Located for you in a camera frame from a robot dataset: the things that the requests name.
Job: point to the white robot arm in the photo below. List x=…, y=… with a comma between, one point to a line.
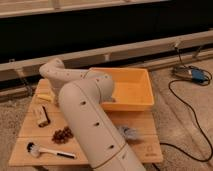
x=79, y=94

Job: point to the yellow plastic bin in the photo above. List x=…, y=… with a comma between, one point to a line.
x=133, y=90

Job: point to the grey crumpled cloth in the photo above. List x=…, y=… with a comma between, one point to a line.
x=128, y=133

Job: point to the yellow banana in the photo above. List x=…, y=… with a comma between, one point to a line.
x=45, y=97

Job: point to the brown grape bunch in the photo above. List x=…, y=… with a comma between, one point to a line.
x=62, y=136

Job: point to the wooden block with black strip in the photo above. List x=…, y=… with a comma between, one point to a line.
x=41, y=116

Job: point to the wooden table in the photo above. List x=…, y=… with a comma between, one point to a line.
x=147, y=149

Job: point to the blue power device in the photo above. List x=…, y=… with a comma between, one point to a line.
x=189, y=73

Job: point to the white dish brush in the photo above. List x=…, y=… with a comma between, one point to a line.
x=36, y=151

